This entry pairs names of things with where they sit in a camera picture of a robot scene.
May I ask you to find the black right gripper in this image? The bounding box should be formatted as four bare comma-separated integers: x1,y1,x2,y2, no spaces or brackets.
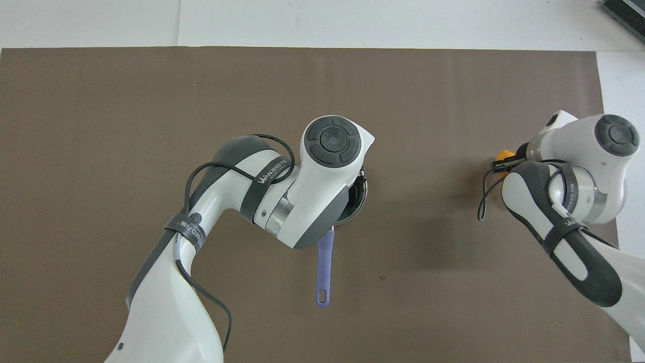
492,143,532,175

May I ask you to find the grey ribbed device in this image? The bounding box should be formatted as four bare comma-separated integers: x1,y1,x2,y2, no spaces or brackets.
601,0,645,30

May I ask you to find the glass lid with purple knob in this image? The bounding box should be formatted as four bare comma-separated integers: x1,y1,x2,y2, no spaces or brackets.
336,171,368,225

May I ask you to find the brown table mat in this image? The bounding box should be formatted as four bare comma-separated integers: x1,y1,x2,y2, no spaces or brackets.
0,47,632,363

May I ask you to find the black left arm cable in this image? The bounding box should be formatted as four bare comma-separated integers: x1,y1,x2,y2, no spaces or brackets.
173,134,296,353

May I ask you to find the dark saucepan with purple handle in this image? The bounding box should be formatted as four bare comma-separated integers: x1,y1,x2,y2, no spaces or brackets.
316,169,368,308

